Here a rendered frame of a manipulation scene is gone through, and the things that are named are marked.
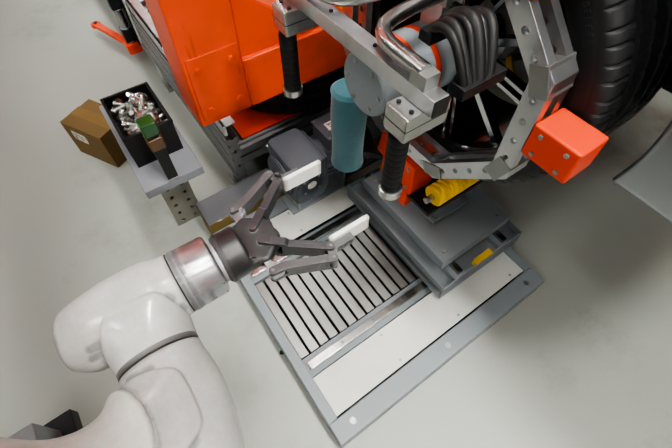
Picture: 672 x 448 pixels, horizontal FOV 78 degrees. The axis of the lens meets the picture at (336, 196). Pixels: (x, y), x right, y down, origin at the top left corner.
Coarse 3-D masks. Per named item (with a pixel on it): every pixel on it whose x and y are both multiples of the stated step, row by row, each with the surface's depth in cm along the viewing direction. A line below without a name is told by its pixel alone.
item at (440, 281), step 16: (368, 176) 152; (352, 192) 152; (368, 192) 152; (368, 208) 146; (384, 224) 141; (512, 224) 141; (400, 240) 138; (496, 240) 138; (512, 240) 139; (416, 256) 136; (464, 256) 136; (480, 256) 133; (496, 256) 142; (416, 272) 138; (432, 272) 133; (448, 272) 131; (464, 272) 131; (432, 288) 134; (448, 288) 130
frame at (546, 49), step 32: (512, 0) 61; (544, 0) 61; (544, 32) 60; (544, 64) 62; (576, 64) 64; (544, 96) 64; (384, 128) 108; (512, 128) 72; (416, 160) 103; (448, 160) 94; (480, 160) 84; (512, 160) 76
